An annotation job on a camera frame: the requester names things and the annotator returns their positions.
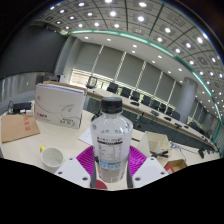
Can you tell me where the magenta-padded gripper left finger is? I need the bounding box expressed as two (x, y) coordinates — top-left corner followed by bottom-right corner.
(54, 145), (98, 190)

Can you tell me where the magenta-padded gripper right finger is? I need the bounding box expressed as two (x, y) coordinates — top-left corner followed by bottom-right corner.
(126, 145), (170, 190)

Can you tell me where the clear black-capped water bottle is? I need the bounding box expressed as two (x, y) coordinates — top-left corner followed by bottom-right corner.
(90, 96), (134, 184)

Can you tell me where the black tool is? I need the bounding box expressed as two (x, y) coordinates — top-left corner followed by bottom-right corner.
(149, 150), (170, 159)

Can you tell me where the white cup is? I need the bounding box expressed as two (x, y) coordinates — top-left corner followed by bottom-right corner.
(40, 146), (65, 170)

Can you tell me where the open white cardboard box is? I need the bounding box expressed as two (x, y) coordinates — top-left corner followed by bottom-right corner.
(138, 130), (173, 165)

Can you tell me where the flat round red coaster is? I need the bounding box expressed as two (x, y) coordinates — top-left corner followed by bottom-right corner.
(95, 179), (109, 191)

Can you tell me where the white paper sheet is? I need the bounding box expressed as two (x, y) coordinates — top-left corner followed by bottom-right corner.
(78, 127), (95, 146)

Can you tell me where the long wooden conference table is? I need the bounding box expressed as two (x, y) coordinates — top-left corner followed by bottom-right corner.
(85, 87), (218, 152)

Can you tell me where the white printed cardboard box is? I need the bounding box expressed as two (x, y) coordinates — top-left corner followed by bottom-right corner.
(34, 82), (87, 130)

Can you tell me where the flat brown cardboard piece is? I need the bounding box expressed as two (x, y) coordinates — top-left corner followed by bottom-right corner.
(0, 113), (41, 144)

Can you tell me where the row of black office chairs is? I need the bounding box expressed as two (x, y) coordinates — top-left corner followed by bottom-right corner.
(105, 81), (182, 122)

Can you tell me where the black electronic device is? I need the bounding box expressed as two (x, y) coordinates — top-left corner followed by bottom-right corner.
(12, 101), (33, 113)

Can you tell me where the group of round ceiling lights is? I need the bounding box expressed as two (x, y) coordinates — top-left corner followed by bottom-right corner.
(49, 0), (224, 88)

